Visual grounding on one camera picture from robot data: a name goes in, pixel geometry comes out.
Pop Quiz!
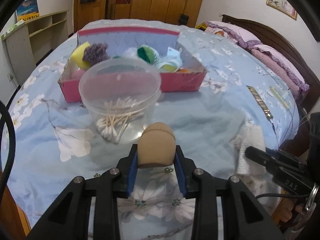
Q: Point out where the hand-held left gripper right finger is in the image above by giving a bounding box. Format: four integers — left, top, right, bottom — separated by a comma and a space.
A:
174, 145, 285, 240

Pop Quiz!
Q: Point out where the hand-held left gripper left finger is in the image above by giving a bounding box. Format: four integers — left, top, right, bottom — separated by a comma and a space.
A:
26, 144, 138, 240

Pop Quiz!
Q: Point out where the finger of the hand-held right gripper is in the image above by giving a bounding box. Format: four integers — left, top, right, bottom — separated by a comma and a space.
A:
265, 149, 307, 167
244, 146, 278, 174

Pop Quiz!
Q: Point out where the white gauze cloth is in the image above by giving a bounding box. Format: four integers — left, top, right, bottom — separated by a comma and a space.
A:
232, 124, 267, 175

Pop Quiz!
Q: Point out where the tan makeup sponge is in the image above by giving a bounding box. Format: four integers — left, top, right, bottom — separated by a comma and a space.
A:
137, 122, 176, 169

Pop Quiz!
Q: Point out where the bunch of cotton swabs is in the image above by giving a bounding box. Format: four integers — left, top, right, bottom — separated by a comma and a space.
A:
96, 97, 145, 143

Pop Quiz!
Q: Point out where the clear plastic container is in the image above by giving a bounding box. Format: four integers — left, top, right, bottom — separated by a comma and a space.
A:
79, 57, 162, 145

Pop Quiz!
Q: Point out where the red cardboard box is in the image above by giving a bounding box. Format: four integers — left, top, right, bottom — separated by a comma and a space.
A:
58, 27, 208, 103

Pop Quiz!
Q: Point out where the pink egg-shaped makeup sponge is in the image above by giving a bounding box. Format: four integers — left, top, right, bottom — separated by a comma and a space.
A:
71, 69, 85, 80

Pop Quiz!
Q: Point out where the blue face mask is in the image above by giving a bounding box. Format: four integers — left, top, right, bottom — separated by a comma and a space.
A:
154, 47, 182, 72

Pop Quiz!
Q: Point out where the green white roll packet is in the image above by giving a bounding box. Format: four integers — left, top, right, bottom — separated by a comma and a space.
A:
137, 44, 160, 63

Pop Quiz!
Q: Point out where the purple knitted sock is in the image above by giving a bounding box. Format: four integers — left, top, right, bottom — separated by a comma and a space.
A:
82, 43, 110, 64

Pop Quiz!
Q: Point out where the yellow sponge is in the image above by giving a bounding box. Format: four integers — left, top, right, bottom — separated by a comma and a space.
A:
69, 42, 91, 70

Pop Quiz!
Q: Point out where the person's right hand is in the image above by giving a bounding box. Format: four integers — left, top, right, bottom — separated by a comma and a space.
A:
271, 196, 310, 233

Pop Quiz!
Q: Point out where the silver metal clip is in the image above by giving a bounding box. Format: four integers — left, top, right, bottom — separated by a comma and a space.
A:
305, 183, 319, 212

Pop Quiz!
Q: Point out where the dark patterned strip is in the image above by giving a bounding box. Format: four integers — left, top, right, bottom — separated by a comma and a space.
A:
246, 85, 273, 119

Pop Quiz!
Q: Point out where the purple ruffled pillow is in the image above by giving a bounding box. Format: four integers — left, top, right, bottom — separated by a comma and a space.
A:
205, 21, 263, 48
250, 44, 310, 98

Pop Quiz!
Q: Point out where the cartoon print pillow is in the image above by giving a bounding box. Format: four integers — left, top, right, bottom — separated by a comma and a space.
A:
207, 27, 225, 37

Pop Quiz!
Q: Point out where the wooden door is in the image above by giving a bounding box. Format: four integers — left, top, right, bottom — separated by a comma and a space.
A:
74, 0, 110, 33

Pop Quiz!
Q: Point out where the grey desk with shelves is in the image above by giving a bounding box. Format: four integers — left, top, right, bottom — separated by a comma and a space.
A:
1, 10, 69, 80

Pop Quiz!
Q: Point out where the wooden wardrobe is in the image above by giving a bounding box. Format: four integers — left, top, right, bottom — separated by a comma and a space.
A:
107, 0, 208, 27

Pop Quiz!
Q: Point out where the green and white pack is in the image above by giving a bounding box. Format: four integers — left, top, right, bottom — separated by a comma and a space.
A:
6, 22, 24, 33

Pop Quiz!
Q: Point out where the blue and yellow painting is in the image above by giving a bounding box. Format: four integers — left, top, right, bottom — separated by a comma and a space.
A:
15, 0, 40, 20

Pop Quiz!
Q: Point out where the thick black cable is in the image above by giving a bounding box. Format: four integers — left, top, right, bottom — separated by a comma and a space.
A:
0, 100, 17, 193

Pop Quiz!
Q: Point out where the framed wall photo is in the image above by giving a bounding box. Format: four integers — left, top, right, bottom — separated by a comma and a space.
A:
266, 0, 298, 21

